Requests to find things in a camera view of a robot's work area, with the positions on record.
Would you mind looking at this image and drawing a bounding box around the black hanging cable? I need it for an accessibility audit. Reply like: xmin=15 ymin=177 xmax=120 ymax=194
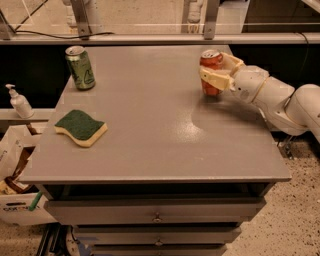
xmin=293 ymin=31 xmax=310 ymax=88

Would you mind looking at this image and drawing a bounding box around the white cardboard box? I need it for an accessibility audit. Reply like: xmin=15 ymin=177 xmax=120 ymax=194
xmin=0 ymin=125 xmax=55 ymax=226

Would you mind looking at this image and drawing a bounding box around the bottom grey drawer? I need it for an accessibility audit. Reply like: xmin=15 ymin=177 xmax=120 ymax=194
xmin=92 ymin=244 xmax=227 ymax=256

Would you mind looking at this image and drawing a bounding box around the left metal bracket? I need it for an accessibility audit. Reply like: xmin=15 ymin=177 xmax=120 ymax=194
xmin=70 ymin=0 xmax=91 ymax=40

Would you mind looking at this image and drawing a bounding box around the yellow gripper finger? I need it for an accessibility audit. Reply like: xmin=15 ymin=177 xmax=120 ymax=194
xmin=199 ymin=66 xmax=234 ymax=91
xmin=221 ymin=52 xmax=245 ymax=75

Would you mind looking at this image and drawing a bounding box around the black cable on ledge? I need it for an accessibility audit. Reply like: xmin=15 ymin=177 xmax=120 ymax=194
xmin=0 ymin=9 xmax=115 ymax=40

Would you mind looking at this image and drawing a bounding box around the green and yellow sponge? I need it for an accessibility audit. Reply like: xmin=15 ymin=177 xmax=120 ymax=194
xmin=54 ymin=110 xmax=108 ymax=148

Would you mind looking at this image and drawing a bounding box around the top grey drawer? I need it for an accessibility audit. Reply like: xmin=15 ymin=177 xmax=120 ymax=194
xmin=45 ymin=198 xmax=265 ymax=225

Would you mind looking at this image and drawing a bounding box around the green marker pen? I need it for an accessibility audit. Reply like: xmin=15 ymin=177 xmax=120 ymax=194
xmin=28 ymin=191 xmax=43 ymax=211

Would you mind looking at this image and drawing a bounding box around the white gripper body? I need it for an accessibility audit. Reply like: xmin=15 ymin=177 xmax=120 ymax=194
xmin=231 ymin=65 xmax=269 ymax=103

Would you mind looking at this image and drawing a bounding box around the middle grey drawer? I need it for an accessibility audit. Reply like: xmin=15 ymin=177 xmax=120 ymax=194
xmin=74 ymin=225 xmax=241 ymax=245

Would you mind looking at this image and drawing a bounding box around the red coke can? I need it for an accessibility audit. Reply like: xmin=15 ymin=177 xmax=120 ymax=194
xmin=200 ymin=49 xmax=223 ymax=96

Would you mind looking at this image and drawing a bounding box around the grey drawer cabinet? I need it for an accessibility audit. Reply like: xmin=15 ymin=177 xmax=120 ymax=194
xmin=19 ymin=44 xmax=292 ymax=256

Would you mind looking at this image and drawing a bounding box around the green soda can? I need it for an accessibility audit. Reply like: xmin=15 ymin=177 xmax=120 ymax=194
xmin=65 ymin=46 xmax=95 ymax=90

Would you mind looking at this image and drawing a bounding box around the grey drawer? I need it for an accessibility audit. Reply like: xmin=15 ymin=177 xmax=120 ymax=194
xmin=92 ymin=244 xmax=227 ymax=256
xmin=74 ymin=225 xmax=241 ymax=245
xmin=45 ymin=198 xmax=265 ymax=225

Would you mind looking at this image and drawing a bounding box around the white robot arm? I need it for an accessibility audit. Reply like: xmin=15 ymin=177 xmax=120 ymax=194
xmin=199 ymin=49 xmax=320 ymax=142

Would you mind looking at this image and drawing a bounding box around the white pump bottle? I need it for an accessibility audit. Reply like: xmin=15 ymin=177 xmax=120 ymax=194
xmin=5 ymin=84 xmax=34 ymax=119

